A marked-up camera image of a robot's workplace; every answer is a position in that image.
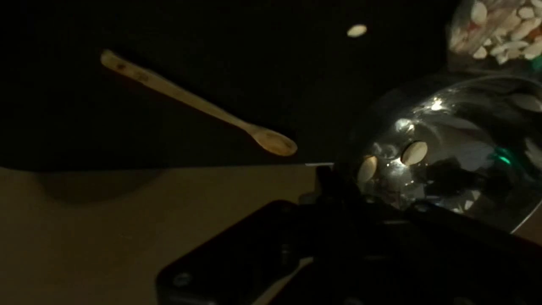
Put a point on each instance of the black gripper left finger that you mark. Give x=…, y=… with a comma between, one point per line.
x=328, y=186

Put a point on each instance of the clear rectangular food container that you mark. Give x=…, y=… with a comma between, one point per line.
x=455, y=39

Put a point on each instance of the white bean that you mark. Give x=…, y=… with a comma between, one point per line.
x=357, y=30
x=367, y=167
x=416, y=152

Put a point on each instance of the wooden spoon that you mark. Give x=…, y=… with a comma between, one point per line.
x=192, y=101

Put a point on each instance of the white and orange snack mix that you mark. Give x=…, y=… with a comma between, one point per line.
x=509, y=27

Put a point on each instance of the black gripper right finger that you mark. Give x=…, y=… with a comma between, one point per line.
x=367, y=205

